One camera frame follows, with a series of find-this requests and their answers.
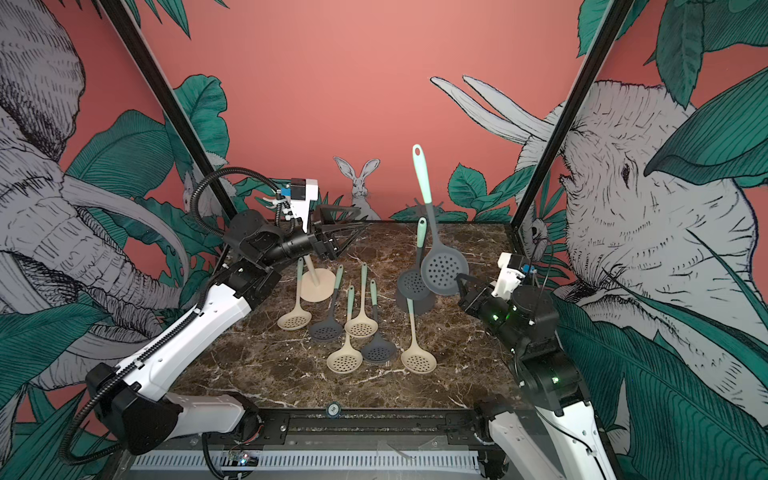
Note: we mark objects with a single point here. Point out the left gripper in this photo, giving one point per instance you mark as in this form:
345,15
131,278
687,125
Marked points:
322,245

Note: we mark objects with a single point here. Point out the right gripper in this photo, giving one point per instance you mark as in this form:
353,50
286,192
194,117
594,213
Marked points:
476,304

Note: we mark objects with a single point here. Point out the grey skimmer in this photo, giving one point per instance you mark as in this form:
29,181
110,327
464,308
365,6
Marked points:
329,329
377,350
410,283
442,264

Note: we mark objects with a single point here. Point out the beige skimmer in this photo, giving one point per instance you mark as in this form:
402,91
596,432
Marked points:
362,326
416,359
347,359
297,318

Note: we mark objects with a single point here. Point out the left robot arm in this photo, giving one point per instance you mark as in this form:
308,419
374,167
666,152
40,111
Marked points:
130,406

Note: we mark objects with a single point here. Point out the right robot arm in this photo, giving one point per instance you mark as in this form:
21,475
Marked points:
524,319

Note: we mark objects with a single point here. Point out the beige utensil rack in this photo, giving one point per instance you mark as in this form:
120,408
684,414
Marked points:
317,284

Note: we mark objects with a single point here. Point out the round front knob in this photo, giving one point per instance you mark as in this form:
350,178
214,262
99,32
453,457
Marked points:
333,410

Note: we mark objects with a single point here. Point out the white vent strip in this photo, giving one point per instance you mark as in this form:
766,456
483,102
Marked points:
311,460

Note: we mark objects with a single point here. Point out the small circuit board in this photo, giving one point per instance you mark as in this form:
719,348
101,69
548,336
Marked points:
242,459

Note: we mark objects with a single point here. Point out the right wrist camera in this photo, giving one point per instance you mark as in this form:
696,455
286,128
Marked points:
514,270

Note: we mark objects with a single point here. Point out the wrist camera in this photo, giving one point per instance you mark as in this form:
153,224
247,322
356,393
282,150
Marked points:
514,270
298,195

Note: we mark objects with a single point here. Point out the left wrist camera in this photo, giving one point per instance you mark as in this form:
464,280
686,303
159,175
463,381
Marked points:
298,195

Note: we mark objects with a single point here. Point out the left black frame post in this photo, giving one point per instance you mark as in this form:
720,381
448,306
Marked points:
197,133

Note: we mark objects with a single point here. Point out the black frame post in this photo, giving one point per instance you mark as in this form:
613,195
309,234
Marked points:
612,22
197,133

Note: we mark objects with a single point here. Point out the black front rail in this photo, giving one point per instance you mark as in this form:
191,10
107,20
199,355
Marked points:
458,426

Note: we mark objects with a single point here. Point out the right black frame post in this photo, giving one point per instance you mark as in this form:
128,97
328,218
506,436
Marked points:
612,22

